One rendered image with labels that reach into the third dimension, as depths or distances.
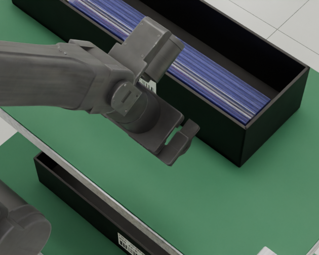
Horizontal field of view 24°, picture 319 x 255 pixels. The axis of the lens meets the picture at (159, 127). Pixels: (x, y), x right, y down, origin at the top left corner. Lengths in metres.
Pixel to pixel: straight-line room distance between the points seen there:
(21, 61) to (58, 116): 0.62
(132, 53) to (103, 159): 0.40
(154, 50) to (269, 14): 1.94
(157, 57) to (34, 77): 0.22
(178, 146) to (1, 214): 0.28
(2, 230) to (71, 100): 0.16
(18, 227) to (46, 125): 0.50
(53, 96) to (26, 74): 0.06
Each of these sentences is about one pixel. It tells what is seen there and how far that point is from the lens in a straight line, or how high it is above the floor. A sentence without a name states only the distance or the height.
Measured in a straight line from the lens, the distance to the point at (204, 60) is 1.32.
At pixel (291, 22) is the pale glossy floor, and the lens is 2.79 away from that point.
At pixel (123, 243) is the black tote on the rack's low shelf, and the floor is 0.40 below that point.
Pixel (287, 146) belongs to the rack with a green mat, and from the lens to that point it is 1.28.
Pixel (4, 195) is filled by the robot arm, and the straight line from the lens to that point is 0.86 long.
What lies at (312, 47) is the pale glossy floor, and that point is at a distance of 2.72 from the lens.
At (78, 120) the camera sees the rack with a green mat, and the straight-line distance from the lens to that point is 1.30.
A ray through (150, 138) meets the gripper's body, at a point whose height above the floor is 1.19.
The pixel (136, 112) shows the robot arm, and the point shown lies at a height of 1.26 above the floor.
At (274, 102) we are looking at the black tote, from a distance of 1.19.
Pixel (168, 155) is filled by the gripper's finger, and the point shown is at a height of 1.17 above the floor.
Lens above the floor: 2.00
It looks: 55 degrees down
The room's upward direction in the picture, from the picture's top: straight up
